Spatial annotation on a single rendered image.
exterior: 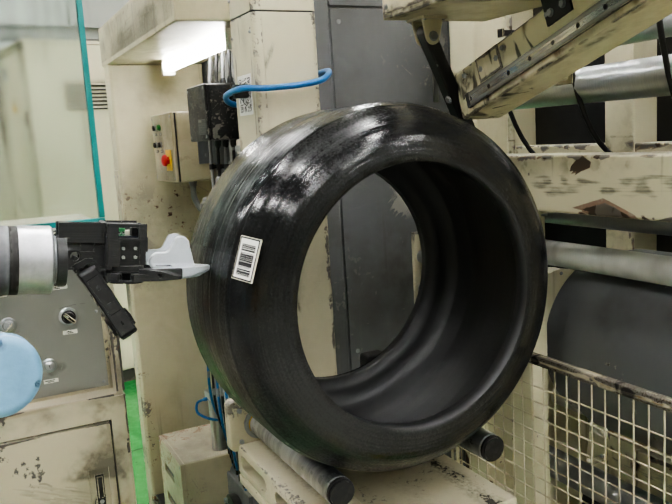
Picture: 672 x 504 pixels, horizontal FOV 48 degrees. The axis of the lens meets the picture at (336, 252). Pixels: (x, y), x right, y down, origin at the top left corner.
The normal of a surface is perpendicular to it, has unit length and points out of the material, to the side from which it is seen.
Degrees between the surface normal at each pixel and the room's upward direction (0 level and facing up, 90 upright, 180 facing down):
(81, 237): 90
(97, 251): 90
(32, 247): 62
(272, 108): 90
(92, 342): 90
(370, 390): 80
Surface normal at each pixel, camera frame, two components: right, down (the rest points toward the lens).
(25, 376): 0.72, 0.06
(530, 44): -0.89, 0.12
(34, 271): 0.44, 0.29
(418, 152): 0.43, -0.08
